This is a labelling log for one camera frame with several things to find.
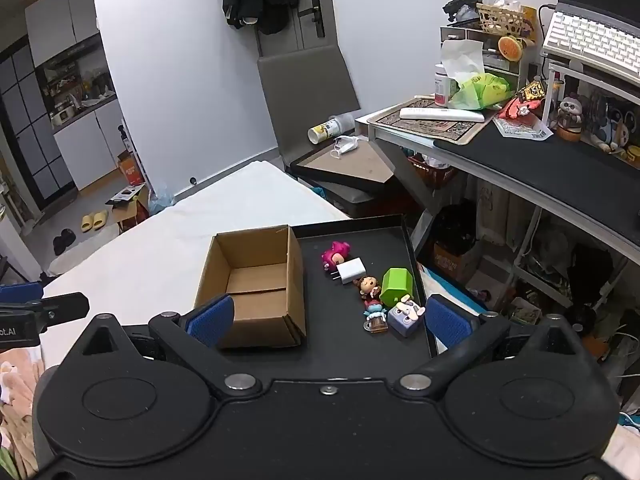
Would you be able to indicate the white keyboard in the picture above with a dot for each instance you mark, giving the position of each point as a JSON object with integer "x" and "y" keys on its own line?
{"x": 590, "y": 37}

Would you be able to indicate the white charger plug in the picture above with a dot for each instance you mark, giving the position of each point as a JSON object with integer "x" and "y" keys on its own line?
{"x": 352, "y": 270}

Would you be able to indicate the orange printed box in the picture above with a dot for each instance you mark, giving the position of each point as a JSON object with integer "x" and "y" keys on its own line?
{"x": 131, "y": 170}

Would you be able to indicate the white desk riser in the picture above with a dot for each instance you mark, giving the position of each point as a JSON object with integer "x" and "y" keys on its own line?
{"x": 575, "y": 71}

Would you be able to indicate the pale blue plastic bag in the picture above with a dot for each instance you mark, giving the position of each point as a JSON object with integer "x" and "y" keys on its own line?
{"x": 161, "y": 200}

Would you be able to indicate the beige tote bag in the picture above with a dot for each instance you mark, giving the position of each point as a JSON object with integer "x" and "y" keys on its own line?
{"x": 517, "y": 225}

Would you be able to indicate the white wall cabinet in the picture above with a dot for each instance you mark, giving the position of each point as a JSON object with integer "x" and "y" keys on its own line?
{"x": 60, "y": 25}

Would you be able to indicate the black tray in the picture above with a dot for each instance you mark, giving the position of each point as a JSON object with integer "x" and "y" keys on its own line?
{"x": 350, "y": 240}

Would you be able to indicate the white tissue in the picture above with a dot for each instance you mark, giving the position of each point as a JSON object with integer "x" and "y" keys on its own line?
{"x": 462, "y": 57}

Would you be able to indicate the orange cardboard box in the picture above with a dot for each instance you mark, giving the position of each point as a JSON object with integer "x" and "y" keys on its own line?
{"x": 452, "y": 262}

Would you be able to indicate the orange round plush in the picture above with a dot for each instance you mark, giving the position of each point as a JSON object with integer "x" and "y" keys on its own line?
{"x": 510, "y": 47}

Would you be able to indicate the pink dinosaur costume figurine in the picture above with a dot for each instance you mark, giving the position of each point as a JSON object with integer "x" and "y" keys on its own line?
{"x": 332, "y": 257}

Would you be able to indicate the yellow slipper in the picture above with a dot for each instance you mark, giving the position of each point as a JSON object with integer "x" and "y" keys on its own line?
{"x": 87, "y": 223}
{"x": 100, "y": 219}

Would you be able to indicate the white bottle pink label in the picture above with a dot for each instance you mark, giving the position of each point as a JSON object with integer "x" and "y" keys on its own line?
{"x": 441, "y": 85}

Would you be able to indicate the green plastic bag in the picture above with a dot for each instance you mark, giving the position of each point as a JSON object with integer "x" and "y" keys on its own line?
{"x": 482, "y": 90}

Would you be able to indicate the beige printed blanket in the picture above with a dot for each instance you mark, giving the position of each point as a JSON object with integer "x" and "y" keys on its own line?
{"x": 15, "y": 410}

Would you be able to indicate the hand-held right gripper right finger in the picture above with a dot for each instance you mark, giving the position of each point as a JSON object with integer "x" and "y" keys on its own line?
{"x": 447, "y": 327}

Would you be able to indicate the green toy house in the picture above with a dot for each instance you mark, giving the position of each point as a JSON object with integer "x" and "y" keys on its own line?
{"x": 395, "y": 285}

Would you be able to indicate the panda figurine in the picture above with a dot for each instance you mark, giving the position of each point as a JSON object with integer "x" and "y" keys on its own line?
{"x": 570, "y": 110}

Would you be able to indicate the white plastic package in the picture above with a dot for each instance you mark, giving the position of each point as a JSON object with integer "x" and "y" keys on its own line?
{"x": 520, "y": 128}

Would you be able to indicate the red plastic basket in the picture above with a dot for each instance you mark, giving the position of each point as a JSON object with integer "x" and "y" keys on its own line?
{"x": 435, "y": 172}

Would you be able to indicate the wicker basket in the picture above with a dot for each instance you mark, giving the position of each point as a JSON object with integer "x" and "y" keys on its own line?
{"x": 500, "y": 20}

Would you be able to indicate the blue white figurine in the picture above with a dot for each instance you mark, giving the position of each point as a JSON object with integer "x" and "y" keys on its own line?
{"x": 607, "y": 130}

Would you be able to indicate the black framed glass door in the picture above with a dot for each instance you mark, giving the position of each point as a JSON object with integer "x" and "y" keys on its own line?
{"x": 30, "y": 125}

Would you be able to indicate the open brown floor carton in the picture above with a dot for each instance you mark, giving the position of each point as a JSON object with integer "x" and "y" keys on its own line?
{"x": 130, "y": 210}

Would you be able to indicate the red pouch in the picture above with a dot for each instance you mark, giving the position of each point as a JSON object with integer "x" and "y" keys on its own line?
{"x": 515, "y": 109}

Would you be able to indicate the grey chair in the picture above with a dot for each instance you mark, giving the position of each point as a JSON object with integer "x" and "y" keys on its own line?
{"x": 305, "y": 100}

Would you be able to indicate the black shoe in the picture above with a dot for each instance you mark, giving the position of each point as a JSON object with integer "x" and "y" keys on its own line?
{"x": 59, "y": 246}
{"x": 69, "y": 236}

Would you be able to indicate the white bed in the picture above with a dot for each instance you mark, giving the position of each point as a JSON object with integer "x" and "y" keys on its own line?
{"x": 175, "y": 220}

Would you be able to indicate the teal cloth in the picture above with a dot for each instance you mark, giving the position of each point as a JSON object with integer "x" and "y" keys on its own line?
{"x": 318, "y": 193}

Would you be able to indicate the patterned placemat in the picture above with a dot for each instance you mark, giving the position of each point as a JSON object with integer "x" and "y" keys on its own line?
{"x": 430, "y": 128}

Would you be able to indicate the white blue bedsheet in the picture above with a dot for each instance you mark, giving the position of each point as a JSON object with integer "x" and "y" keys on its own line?
{"x": 450, "y": 285}

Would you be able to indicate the grey drawer organizer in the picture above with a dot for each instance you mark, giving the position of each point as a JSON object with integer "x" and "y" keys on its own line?
{"x": 500, "y": 67}

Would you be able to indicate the white base cabinet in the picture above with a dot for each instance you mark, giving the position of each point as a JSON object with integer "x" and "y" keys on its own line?
{"x": 95, "y": 145}

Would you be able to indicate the black dragon figure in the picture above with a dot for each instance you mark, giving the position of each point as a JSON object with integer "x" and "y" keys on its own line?
{"x": 462, "y": 2}

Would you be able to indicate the yellow black snack packet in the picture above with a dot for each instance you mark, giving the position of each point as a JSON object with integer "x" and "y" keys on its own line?
{"x": 531, "y": 91}

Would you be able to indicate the brown cardboard box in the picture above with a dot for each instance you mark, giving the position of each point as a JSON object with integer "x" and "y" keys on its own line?
{"x": 260, "y": 280}

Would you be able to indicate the purple cube bunny figurine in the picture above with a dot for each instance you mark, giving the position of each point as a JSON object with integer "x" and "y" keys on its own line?
{"x": 402, "y": 322}

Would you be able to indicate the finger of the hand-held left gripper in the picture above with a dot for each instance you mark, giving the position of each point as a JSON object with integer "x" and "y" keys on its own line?
{"x": 20, "y": 291}
{"x": 62, "y": 307}

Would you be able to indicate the white remote control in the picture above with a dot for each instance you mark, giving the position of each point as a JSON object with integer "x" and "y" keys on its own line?
{"x": 440, "y": 114}

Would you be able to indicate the black framed board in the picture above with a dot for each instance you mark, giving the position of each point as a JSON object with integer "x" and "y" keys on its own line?
{"x": 350, "y": 162}

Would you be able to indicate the white yellow paper cup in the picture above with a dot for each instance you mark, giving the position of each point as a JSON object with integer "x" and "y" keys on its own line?
{"x": 325, "y": 131}

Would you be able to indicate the brown-haired doll figurine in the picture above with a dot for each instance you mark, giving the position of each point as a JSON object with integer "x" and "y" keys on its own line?
{"x": 369, "y": 286}

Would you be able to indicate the blue-haired small figurine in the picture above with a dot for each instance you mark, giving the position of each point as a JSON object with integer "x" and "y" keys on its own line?
{"x": 375, "y": 313}

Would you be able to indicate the white face mask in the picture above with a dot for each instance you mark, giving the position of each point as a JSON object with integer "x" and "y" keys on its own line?
{"x": 347, "y": 144}

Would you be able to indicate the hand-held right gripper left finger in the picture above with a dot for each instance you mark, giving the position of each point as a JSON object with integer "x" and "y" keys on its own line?
{"x": 212, "y": 320}

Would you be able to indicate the black bag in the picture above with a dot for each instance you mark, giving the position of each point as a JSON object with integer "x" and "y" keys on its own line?
{"x": 452, "y": 227}

